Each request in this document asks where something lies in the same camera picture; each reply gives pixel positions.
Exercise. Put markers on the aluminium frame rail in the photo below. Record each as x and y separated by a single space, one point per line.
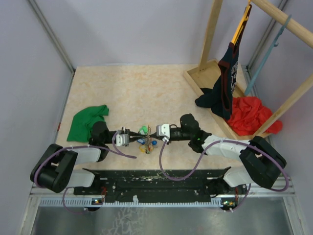
155 198

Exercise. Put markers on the blue clothes hanger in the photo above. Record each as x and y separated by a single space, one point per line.
273 44

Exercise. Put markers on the red cloth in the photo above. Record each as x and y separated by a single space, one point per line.
248 115

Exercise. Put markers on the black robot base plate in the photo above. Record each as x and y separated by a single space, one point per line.
206 181

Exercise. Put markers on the green cloth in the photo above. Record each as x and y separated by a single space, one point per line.
83 121

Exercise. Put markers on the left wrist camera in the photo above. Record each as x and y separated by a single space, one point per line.
122 137

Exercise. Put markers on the yellow clothes hanger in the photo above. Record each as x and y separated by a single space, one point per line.
240 25

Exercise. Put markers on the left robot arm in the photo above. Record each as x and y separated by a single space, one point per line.
55 169

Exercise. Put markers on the dark navy jersey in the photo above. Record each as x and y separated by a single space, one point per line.
219 98

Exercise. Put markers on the large metal keyring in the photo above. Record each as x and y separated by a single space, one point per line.
148 140

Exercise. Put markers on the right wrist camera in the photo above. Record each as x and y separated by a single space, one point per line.
163 129

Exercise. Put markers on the bunch of tagged keys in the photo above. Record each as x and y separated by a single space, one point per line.
142 147

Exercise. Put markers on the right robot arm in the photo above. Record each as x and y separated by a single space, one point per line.
261 162

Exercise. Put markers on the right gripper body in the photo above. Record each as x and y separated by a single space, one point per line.
178 134

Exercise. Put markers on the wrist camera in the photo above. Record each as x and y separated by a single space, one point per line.
122 137
163 129

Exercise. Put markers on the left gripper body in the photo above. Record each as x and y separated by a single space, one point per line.
109 139

